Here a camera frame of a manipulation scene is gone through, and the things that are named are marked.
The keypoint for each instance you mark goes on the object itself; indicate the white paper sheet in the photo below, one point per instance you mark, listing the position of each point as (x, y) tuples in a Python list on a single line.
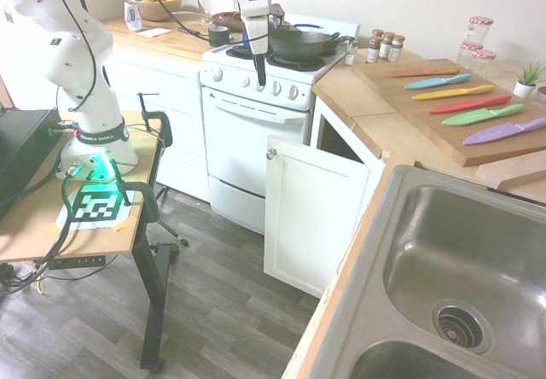
[(154, 32)]

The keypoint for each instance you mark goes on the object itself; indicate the purple knife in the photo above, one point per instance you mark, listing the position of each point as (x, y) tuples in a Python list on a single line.
[(499, 132)]

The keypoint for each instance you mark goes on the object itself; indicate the black wok pan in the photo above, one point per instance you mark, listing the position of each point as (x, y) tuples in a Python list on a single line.
[(298, 44)]

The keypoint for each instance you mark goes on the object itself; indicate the large wooden cutting board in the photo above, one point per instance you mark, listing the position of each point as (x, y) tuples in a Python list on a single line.
[(426, 118)]

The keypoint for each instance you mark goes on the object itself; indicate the silver cabinet door knob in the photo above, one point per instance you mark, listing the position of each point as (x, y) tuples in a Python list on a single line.
[(271, 153)]

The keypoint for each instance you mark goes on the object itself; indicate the printed marker tag sheet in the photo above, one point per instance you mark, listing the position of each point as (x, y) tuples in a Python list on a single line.
[(96, 206)]

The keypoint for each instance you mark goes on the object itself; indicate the black coil burner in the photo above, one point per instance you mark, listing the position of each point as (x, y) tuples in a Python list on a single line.
[(239, 51)]

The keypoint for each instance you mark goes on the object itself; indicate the green knife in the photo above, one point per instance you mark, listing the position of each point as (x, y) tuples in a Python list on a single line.
[(482, 115)]

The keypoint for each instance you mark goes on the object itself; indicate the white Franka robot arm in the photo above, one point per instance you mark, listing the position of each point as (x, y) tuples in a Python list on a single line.
[(77, 54)]

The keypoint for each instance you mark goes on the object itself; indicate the spice jar brown lid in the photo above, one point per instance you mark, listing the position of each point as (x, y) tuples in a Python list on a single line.
[(386, 46), (373, 50), (397, 49), (377, 32)]

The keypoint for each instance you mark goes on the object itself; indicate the table height control panel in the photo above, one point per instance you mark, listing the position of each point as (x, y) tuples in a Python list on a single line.
[(77, 261)]

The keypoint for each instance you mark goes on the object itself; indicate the white kitchen stove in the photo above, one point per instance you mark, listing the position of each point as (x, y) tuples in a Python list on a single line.
[(251, 140)]

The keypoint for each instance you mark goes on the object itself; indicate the black C clamp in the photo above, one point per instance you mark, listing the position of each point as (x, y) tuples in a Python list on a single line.
[(149, 204), (164, 127)]

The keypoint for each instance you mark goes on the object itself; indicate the small potted green plant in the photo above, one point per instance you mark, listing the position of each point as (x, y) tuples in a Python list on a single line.
[(525, 86)]

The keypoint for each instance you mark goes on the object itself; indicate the grey green object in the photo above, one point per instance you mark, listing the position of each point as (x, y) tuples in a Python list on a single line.
[(542, 94)]

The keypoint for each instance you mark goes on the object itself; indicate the orange tape piece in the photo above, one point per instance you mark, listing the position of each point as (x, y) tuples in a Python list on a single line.
[(124, 224), (51, 228)]

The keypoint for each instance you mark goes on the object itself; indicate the glass jar red checked lid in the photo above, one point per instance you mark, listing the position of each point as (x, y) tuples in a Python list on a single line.
[(468, 54), (484, 63), (480, 31)]

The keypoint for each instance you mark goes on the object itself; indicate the stainless steel sink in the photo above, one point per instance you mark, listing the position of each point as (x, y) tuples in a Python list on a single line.
[(426, 268)]

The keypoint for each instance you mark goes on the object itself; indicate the white cabinet door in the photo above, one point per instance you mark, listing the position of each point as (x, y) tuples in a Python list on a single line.
[(311, 221)]

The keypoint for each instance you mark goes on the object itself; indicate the glass salt shaker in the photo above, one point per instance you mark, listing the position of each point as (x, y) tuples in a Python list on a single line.
[(350, 52)]

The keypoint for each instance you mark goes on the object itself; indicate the red knife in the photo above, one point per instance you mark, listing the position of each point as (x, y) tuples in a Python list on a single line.
[(469, 105)]

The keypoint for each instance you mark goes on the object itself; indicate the yellow knife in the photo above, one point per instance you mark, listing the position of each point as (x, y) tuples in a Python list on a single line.
[(452, 92)]

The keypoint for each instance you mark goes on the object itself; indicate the wooden table black legs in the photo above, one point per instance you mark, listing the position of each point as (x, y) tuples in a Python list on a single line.
[(94, 242)]

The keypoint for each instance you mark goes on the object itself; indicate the white stove knob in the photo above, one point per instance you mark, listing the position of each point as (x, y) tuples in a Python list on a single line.
[(245, 81), (294, 92), (277, 88), (217, 74)]

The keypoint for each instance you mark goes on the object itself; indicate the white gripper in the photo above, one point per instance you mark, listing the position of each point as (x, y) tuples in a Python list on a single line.
[(256, 20)]

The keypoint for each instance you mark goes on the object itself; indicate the orange knife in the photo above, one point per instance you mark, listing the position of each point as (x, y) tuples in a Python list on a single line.
[(422, 72)]

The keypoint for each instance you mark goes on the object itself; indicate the black control box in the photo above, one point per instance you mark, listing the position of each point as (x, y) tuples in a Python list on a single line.
[(25, 140)]

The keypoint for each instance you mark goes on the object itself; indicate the wooden fruit bowl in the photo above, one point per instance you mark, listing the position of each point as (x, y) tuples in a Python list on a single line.
[(153, 9)]

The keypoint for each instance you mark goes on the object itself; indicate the teal knife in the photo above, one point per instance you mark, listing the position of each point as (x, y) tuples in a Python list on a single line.
[(435, 82)]

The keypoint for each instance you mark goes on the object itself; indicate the clear drinking glass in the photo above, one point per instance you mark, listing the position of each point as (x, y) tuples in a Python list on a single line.
[(204, 9)]

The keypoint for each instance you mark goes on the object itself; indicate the sink drain strainer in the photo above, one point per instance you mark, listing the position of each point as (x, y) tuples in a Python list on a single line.
[(462, 325)]

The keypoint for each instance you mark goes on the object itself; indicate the dark maroon object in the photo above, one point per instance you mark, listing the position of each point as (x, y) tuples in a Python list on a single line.
[(277, 12)]

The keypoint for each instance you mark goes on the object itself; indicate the loose wooden plank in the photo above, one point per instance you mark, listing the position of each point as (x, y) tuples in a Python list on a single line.
[(512, 172)]

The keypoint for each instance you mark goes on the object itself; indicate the silver drink can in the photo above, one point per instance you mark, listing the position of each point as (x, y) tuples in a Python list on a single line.
[(133, 16)]

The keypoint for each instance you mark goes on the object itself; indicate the brown round dish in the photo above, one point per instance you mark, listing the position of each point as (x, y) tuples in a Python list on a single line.
[(226, 18)]

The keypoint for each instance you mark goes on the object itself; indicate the white base cabinet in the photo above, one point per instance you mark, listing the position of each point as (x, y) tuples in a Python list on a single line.
[(162, 97)]

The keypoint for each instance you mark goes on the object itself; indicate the black tape roll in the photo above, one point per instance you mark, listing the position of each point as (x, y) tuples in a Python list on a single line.
[(219, 36)]

